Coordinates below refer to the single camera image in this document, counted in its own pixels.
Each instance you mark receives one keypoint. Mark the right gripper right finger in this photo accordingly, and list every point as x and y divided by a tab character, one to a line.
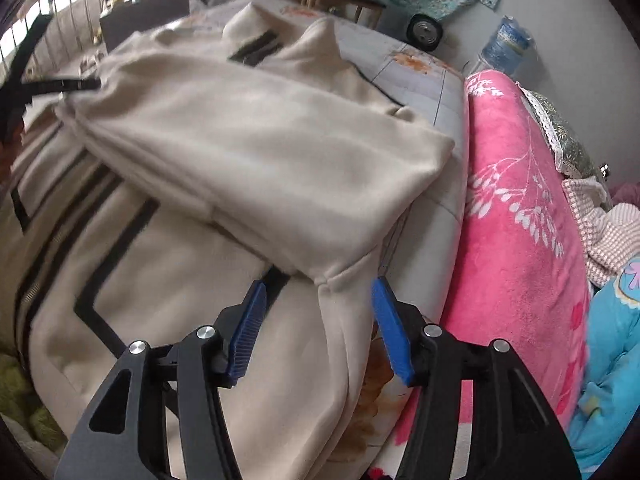
515	433

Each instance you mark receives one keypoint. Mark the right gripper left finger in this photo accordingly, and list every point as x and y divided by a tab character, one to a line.
123	434

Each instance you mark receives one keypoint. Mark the beige jacket with black stripes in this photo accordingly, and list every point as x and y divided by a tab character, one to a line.
106	233

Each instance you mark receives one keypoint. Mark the metal window railing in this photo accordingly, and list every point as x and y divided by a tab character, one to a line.
74	31

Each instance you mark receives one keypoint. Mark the blue cartoon blanket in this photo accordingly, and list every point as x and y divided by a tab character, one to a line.
609	396

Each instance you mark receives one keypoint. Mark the pink floral blanket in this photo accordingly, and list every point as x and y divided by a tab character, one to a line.
517	271

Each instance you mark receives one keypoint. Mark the floral grey bed sheet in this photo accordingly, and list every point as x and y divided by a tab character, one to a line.
309	166

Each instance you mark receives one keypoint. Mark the checkered pink white garment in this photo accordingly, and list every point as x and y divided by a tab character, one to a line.
610	238

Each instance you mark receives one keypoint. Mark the lace trimmed grey pillow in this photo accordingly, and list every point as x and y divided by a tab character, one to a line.
570	157

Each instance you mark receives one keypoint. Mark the blue water bottle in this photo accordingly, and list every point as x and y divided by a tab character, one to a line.
507	46

